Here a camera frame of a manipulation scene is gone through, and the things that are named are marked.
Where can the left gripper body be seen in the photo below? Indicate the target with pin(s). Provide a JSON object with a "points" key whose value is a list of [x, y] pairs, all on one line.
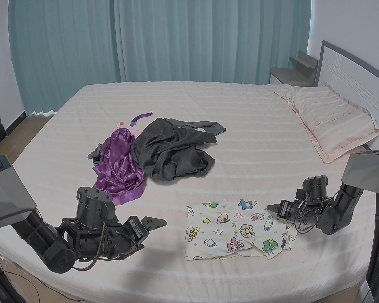
{"points": [[129, 235]]}

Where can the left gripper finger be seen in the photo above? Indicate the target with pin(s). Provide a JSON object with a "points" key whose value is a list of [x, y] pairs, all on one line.
{"points": [[154, 223]]}

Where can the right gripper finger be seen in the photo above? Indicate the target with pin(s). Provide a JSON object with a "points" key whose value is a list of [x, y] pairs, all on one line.
{"points": [[276, 210]]}

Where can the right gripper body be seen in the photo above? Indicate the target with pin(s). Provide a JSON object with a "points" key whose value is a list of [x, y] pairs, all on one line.
{"points": [[293, 210]]}

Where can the white printed pyjama top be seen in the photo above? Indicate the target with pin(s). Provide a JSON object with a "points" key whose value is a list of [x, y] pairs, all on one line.
{"points": [[221, 229]]}

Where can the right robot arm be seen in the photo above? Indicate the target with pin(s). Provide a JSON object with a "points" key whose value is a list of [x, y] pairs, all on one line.
{"points": [[344, 207]]}

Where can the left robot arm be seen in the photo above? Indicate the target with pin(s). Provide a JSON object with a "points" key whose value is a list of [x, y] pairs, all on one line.
{"points": [[44, 238]]}

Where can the bed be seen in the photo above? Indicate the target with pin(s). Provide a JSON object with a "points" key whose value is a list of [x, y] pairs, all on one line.
{"points": [[240, 144]]}

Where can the black garment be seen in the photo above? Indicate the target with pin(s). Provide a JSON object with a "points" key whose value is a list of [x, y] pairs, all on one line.
{"points": [[167, 156]]}

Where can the purple satin garment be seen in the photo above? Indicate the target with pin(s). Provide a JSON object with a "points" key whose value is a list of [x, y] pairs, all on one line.
{"points": [[117, 166]]}

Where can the grey garment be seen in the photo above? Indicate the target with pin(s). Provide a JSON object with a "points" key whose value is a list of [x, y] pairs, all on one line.
{"points": [[213, 127], [94, 155]]}

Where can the pink striped pillow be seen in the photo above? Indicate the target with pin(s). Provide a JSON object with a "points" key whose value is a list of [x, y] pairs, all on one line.
{"points": [[331, 121]]}

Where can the grey white bedside table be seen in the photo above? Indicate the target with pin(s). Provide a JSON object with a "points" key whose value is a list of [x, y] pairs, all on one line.
{"points": [[287, 74]]}

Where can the blue-green curtain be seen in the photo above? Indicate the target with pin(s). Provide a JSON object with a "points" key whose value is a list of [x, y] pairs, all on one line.
{"points": [[208, 27], [66, 43]]}

